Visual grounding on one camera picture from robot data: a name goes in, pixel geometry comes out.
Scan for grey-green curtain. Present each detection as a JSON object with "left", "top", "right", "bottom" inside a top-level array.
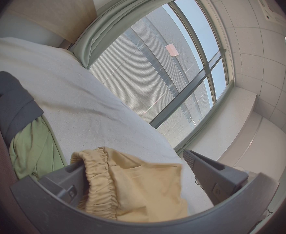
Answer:
[{"left": 71, "top": 0, "right": 200, "bottom": 69}]

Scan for white ceiling air vent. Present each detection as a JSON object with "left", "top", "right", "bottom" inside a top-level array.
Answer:
[{"left": 249, "top": 0, "right": 286, "bottom": 27}]

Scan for green garment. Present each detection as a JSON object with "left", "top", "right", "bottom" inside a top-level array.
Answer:
[{"left": 9, "top": 116, "right": 68, "bottom": 182}]

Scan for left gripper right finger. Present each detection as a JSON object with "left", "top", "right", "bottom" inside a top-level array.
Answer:
[{"left": 183, "top": 149, "right": 250, "bottom": 207}]

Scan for black garment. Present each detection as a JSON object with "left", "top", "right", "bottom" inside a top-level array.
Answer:
[{"left": 0, "top": 71, "right": 45, "bottom": 145}]

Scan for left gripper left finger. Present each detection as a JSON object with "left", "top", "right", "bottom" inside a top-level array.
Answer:
[{"left": 39, "top": 160, "right": 88, "bottom": 205}]

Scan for window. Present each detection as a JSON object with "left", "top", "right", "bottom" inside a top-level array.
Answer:
[{"left": 88, "top": 0, "right": 234, "bottom": 153}]

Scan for tan shorts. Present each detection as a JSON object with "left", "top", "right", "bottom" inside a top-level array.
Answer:
[{"left": 70, "top": 147, "right": 189, "bottom": 223}]

